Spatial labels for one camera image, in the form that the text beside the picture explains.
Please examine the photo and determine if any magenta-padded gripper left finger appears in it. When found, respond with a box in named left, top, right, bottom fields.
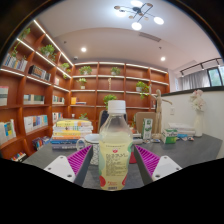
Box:
left=42, top=144, right=95, bottom=186

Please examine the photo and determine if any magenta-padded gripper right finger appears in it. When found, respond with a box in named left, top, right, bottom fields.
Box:
left=133, top=144, right=184, bottom=185

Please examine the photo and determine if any clear yellow-green drink bottle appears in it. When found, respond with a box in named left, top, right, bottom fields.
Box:
left=98, top=99, right=134, bottom=192

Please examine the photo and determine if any flat round red coaster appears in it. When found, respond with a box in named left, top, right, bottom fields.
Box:
left=129, top=151, right=138, bottom=165

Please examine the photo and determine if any pile of dark flat books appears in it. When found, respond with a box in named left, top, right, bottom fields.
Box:
left=132, top=129, right=144, bottom=145

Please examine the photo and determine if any stack of colourful books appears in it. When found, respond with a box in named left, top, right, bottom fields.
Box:
left=50, top=118, right=94, bottom=150

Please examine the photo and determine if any tall green white carton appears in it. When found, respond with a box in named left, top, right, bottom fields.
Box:
left=141, top=117, right=154, bottom=140

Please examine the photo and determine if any small green white box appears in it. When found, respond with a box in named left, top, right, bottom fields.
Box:
left=161, top=128, right=179, bottom=145

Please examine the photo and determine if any tan chair back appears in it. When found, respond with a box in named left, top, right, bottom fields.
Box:
left=134, top=111, right=157, bottom=134

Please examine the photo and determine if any stack of white books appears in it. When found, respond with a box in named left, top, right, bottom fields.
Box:
left=168, top=122, right=196, bottom=138

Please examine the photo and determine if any dark office chair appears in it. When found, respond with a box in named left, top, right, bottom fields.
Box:
left=99, top=109, right=129, bottom=133

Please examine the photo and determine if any wooden artist mannequin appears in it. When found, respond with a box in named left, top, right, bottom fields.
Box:
left=148, top=88, right=174, bottom=140

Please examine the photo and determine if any grey curtain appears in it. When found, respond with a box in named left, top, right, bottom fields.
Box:
left=181, top=69, right=212, bottom=91

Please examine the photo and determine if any window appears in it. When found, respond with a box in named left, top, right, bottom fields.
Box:
left=207, top=65, right=224, bottom=88

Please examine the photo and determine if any ceiling air vent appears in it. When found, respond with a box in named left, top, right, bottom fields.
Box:
left=138, top=32, right=162, bottom=43

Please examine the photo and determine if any multi-bulb ceiling lamp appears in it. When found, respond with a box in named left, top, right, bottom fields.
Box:
left=113, top=0, right=165, bottom=32

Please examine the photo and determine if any wooden wall shelf unit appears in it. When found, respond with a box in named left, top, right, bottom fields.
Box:
left=0, top=18, right=171, bottom=163

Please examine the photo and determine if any black ceiling track rail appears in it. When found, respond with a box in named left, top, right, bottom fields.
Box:
left=179, top=57, right=224, bottom=76

